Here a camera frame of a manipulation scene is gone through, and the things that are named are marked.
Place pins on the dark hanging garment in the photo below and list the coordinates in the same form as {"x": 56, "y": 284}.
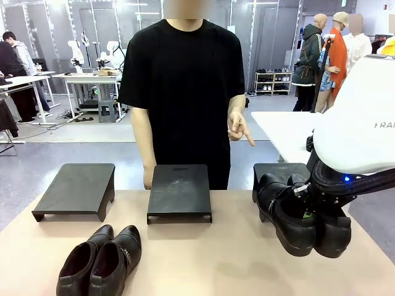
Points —
{"x": 6, "y": 118}

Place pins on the person's right forearm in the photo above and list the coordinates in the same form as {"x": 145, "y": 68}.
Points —
{"x": 146, "y": 154}

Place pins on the person's right hand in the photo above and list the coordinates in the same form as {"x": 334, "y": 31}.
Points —
{"x": 149, "y": 179}

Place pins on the white side table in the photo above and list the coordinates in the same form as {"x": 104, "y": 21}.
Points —
{"x": 277, "y": 129}

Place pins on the person in white shirt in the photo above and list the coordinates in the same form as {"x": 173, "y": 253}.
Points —
{"x": 358, "y": 49}

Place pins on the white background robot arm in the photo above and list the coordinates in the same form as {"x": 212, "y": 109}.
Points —
{"x": 111, "y": 52}
{"x": 75, "y": 55}

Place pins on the person torso black t-shirt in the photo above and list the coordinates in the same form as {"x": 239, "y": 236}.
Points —
{"x": 185, "y": 92}

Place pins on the person's left hand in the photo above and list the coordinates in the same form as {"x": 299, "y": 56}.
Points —
{"x": 238, "y": 126}

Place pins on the mannequin in orange coat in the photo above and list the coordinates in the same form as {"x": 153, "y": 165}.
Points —
{"x": 336, "y": 58}

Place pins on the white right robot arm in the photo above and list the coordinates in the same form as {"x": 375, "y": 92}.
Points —
{"x": 355, "y": 123}

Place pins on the small cardboard box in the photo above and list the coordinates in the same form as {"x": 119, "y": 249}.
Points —
{"x": 108, "y": 73}

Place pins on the person in grey hoodie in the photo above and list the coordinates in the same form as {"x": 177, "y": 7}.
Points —
{"x": 23, "y": 58}

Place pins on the white robot work table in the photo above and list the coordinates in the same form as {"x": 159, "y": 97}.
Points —
{"x": 86, "y": 78}

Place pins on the person's left forearm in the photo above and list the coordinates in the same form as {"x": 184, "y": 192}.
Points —
{"x": 237, "y": 103}

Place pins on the black sloped shoe stand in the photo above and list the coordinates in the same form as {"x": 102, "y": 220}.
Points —
{"x": 180, "y": 191}
{"x": 77, "y": 188}
{"x": 277, "y": 169}

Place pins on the mannequin in dark jacket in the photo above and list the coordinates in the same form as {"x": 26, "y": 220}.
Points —
{"x": 308, "y": 61}

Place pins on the black pointed buckle shoe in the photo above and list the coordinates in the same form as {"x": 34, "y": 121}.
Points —
{"x": 77, "y": 265}
{"x": 120, "y": 256}

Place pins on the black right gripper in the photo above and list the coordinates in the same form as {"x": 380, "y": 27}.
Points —
{"x": 327, "y": 197}

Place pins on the grey plastic stool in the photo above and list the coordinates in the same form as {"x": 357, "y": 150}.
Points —
{"x": 108, "y": 111}

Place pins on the wooden shoe rack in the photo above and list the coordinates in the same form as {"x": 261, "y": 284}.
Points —
{"x": 273, "y": 83}

